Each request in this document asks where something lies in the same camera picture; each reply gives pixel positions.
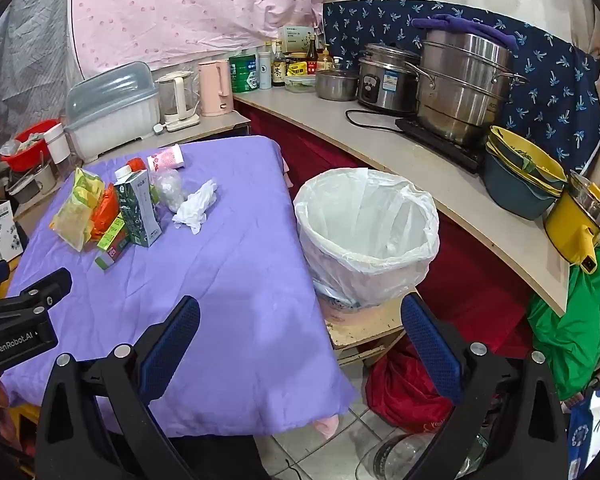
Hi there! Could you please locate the grey striped plastic sheet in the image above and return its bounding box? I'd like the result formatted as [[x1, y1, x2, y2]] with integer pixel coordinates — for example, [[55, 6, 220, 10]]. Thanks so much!
[[0, 0, 86, 161]]

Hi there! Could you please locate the pink spotted cloth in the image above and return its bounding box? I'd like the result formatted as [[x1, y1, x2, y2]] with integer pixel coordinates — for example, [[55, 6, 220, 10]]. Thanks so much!
[[67, 0, 353, 81]]

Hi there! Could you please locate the large steel steamer pot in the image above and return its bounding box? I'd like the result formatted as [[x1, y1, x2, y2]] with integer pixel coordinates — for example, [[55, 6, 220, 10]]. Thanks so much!
[[407, 30, 531, 148]]

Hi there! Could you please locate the green tin can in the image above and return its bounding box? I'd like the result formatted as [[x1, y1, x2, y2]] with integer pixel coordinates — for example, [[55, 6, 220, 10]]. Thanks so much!
[[229, 53, 259, 94]]

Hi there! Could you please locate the dark red counter skirt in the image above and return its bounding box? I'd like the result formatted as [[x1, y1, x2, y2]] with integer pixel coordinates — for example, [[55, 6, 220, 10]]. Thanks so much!
[[235, 95, 536, 361]]

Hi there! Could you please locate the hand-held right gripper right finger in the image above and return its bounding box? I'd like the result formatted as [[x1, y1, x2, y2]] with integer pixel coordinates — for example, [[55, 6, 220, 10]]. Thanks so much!
[[400, 292, 568, 480]]

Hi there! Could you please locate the blue and white paper bag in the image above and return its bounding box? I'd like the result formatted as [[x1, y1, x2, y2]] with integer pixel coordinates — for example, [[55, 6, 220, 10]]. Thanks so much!
[[567, 390, 600, 476]]

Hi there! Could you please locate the black induction cooker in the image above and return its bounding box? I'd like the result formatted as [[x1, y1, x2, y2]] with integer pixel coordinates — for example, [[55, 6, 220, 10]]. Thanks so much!
[[395, 116, 486, 173]]

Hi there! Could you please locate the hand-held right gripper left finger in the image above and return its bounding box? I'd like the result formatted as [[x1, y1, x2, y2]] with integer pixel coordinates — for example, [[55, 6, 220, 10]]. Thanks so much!
[[35, 296, 201, 480]]

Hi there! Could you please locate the white and green box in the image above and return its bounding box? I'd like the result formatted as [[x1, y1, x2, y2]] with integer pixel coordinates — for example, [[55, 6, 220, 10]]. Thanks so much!
[[278, 25, 317, 53]]

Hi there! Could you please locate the orange plastic bag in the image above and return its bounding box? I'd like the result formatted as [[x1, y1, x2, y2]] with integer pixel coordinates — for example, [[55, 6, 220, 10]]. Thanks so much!
[[90, 190, 126, 241]]

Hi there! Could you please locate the dark sauce bottle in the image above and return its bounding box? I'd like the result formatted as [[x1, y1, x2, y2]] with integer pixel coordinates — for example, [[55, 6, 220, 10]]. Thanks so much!
[[271, 40, 287, 87]]

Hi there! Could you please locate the yellow green snack packet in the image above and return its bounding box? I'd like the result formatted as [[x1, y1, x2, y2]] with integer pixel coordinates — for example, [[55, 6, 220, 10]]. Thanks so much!
[[72, 167, 106, 206]]

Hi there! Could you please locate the clear food container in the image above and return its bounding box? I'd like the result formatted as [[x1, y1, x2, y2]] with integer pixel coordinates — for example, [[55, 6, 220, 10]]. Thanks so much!
[[283, 75, 317, 94]]

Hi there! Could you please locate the black power cable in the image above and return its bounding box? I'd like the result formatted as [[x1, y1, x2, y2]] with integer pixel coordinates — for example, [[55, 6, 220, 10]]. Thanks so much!
[[345, 109, 406, 133]]

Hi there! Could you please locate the small green pink box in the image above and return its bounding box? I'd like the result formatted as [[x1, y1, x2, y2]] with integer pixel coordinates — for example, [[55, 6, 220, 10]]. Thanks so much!
[[94, 214, 131, 271]]

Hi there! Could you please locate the white plastic cup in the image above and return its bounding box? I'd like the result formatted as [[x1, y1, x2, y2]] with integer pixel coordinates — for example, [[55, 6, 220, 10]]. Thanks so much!
[[45, 124, 70, 163]]

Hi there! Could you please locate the purple cloth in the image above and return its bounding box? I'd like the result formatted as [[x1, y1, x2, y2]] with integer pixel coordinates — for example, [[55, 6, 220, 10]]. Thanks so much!
[[411, 14, 521, 53]]

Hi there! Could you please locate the green milk carton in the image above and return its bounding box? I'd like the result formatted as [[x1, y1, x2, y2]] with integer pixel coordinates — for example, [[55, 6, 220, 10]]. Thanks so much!
[[112, 165, 162, 248]]

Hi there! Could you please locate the small cream cooking pot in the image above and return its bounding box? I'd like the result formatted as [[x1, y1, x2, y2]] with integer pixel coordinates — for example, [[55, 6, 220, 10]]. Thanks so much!
[[30, 162, 58, 196]]

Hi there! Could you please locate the green plastic bag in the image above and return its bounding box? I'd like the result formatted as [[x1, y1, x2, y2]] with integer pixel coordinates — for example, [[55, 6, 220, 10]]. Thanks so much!
[[527, 250, 600, 401]]

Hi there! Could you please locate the white dish drainer grey lid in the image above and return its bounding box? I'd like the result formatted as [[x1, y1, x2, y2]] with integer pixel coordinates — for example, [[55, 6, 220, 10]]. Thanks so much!
[[64, 61, 162, 163]]

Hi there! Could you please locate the glass kettle with white base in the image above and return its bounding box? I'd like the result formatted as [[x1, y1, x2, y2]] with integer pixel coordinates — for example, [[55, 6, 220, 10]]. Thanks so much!
[[155, 71, 201, 133]]

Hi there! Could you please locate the red bag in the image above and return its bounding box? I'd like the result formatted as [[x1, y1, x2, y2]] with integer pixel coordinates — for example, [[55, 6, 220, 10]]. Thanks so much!
[[365, 340, 461, 433]]

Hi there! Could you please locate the white tissue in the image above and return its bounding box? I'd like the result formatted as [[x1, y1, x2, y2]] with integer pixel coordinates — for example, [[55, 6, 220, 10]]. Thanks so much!
[[172, 179, 218, 235]]

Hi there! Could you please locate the red plastic basin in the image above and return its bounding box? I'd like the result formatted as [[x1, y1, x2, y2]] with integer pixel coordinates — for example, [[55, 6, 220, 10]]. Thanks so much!
[[0, 120, 61, 172]]

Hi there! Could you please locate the clear plastic jug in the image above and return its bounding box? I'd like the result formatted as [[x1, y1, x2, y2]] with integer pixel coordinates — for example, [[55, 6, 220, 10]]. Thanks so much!
[[355, 432, 486, 480]]

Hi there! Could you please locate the pink paper cup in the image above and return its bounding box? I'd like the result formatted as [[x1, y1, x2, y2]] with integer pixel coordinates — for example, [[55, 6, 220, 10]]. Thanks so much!
[[146, 143, 185, 171]]

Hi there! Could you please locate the clear plastic bag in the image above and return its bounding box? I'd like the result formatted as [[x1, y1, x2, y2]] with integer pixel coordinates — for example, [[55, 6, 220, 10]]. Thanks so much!
[[152, 169, 186, 213]]

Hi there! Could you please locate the pink electric kettle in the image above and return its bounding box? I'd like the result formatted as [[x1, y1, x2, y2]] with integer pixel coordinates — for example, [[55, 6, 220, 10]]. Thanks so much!
[[197, 59, 234, 117]]

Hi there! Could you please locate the small steel lidded pot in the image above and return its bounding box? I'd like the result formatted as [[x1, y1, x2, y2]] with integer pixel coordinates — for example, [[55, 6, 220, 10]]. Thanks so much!
[[315, 57, 360, 102]]

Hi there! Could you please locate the worn wooden stool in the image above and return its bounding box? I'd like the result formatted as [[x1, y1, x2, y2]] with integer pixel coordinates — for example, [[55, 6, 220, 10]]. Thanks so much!
[[317, 287, 421, 366]]

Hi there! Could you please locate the waste bin with white liner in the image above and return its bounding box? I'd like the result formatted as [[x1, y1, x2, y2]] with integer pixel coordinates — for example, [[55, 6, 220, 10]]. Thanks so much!
[[293, 167, 440, 311]]

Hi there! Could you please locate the teal plastic basin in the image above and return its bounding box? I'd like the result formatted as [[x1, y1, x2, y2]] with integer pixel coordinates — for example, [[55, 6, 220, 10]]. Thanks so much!
[[482, 150, 563, 221]]

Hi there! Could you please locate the purple tablecloth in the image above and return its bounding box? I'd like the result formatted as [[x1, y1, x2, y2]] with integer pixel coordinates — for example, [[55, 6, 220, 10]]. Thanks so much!
[[2, 135, 358, 438]]

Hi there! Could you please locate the white thermos bottle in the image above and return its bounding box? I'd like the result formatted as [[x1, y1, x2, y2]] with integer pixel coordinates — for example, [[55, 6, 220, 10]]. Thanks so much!
[[258, 51, 273, 90]]

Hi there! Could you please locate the navy leaf-print cloth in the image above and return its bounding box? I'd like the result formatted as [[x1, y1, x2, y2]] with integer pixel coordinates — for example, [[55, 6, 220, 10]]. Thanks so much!
[[322, 0, 600, 176]]

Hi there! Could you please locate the brown bottle red label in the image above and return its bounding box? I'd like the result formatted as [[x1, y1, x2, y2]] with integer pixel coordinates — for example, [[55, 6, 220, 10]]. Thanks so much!
[[306, 35, 321, 76]]

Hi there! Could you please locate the yellow electric pot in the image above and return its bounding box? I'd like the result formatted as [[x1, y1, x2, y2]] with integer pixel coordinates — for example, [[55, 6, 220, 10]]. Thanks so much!
[[544, 170, 600, 275]]

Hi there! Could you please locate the steel rice cooker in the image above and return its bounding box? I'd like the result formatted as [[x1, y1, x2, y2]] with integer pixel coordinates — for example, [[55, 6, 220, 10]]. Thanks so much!
[[357, 42, 423, 113]]

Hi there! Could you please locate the yellow plastic strainer basket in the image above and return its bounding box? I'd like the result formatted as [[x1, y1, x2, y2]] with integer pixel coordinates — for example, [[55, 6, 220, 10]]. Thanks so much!
[[487, 126, 568, 186]]

